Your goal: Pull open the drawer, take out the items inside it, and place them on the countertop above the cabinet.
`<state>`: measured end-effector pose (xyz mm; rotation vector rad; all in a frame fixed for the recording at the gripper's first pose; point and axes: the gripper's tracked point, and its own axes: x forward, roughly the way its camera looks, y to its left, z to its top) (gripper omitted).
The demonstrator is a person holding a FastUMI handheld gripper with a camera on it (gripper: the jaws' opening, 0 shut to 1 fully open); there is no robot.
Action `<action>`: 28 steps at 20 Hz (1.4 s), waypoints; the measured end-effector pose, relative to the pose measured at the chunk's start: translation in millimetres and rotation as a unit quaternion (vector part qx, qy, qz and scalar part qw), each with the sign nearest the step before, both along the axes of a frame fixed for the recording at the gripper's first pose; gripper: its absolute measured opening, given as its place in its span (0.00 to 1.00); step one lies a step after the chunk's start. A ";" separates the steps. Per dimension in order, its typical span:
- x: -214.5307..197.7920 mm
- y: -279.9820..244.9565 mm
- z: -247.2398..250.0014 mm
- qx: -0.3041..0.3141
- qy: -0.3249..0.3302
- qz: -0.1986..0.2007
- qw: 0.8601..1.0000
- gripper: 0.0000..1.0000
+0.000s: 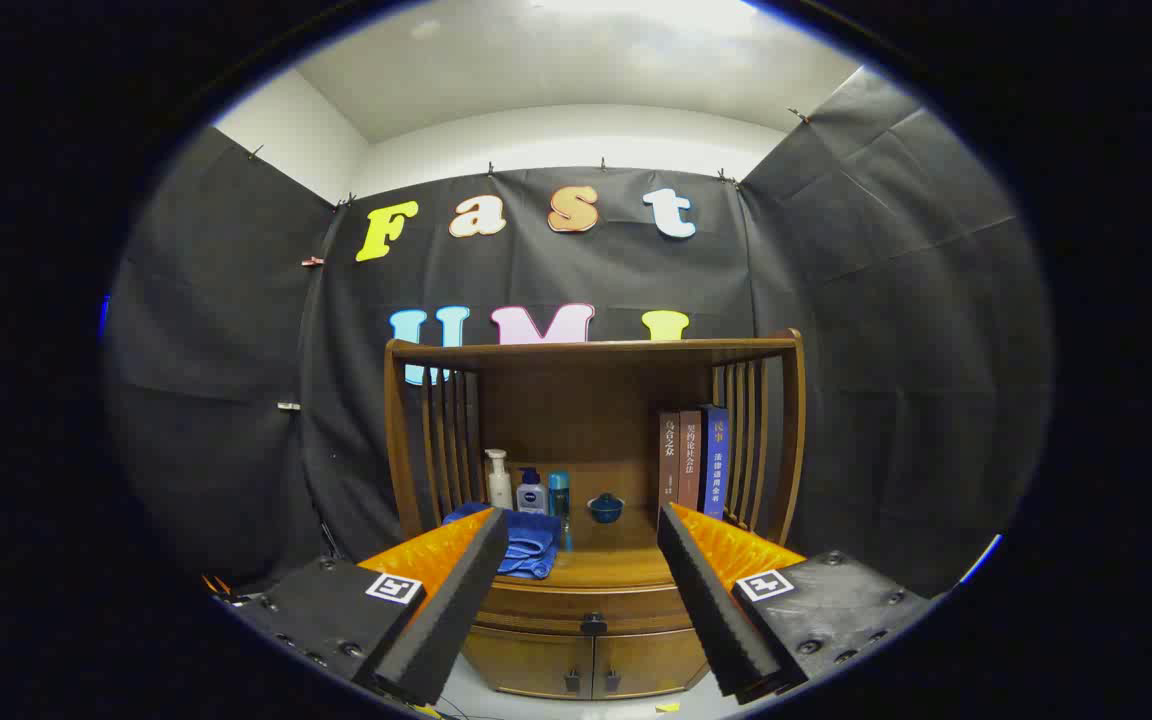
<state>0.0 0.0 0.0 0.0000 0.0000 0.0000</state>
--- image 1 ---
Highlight wooden countertop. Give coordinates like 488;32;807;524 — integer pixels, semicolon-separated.
481;515;682;591

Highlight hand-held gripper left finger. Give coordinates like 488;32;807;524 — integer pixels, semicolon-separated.
221;507;511;707

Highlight white pump bottle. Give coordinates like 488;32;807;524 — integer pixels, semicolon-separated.
485;449;514;511

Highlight reddish brown book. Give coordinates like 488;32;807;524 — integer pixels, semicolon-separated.
678;408;703;513

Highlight wooden cabinet with shelf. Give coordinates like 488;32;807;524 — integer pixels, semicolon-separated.
383;330;807;701

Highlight blue book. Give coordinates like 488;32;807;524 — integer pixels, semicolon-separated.
700;404;730;519

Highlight wooden cabinet door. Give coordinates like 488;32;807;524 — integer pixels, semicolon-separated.
593;628;709;700
463;628;595;700

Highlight teal slim bottle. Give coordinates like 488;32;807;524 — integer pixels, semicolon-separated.
548;472;573;551

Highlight wooden drawer with black knob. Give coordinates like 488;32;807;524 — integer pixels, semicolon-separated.
471;583;697;638

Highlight folded blue towel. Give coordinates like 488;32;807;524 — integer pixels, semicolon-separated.
443;502;562;581

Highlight dark brown book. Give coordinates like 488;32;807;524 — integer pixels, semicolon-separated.
658;411;682;521

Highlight black backdrop cloth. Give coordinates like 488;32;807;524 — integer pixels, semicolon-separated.
101;65;1055;601

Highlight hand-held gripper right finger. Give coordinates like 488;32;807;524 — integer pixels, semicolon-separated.
656;502;937;701

